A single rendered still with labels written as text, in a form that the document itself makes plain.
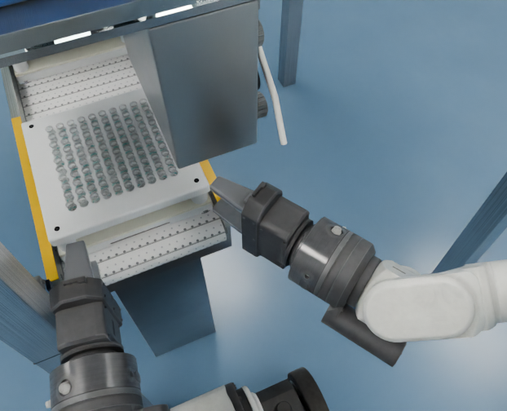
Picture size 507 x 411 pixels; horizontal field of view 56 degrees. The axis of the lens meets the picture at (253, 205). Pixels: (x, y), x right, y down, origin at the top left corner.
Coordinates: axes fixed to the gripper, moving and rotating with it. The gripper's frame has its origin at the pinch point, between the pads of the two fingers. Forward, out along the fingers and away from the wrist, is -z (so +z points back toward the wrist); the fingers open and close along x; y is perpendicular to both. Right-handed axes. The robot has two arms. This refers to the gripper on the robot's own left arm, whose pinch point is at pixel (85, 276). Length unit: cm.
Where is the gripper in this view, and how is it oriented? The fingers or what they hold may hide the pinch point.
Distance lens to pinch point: 60.8
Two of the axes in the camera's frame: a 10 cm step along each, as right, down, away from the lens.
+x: 0.0, 5.3, 8.5
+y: 9.6, -2.3, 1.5
